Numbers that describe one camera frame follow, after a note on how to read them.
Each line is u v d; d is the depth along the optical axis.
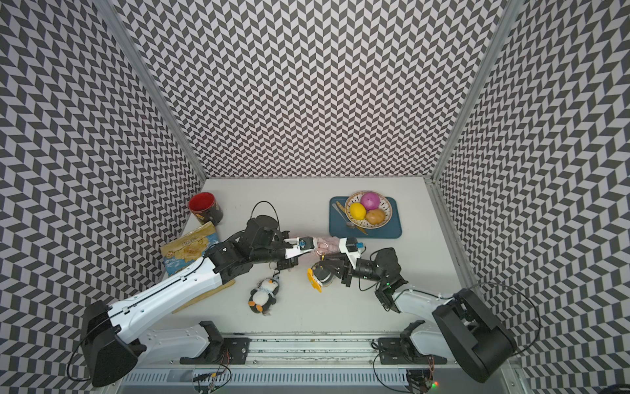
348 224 1.03
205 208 0.94
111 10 0.72
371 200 1.02
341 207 1.08
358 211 0.99
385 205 1.05
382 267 0.61
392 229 0.99
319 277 0.72
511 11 0.68
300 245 0.60
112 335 0.39
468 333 0.42
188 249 0.91
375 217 0.99
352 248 0.64
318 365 0.71
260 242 0.56
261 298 0.77
